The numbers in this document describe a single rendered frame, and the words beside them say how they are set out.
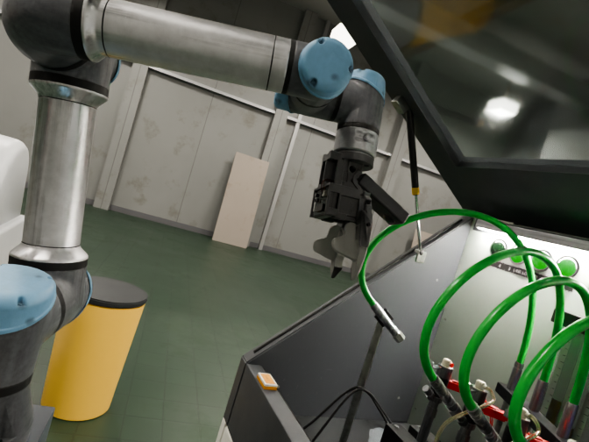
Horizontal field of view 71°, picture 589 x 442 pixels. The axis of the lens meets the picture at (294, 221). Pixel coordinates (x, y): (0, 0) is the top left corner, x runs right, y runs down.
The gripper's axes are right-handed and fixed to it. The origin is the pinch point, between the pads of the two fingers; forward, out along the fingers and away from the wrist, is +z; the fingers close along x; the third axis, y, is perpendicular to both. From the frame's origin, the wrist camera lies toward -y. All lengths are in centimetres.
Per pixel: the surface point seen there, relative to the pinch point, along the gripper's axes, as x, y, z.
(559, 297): 8.3, -38.6, -2.5
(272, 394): -20.6, 2.5, 26.3
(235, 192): -842, -112, -171
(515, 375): -4.2, -43.7, 14.0
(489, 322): 18.2, -13.6, 3.8
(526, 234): -10, -50, -17
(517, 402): 24.4, -12.8, 12.4
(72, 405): -167, 52, 79
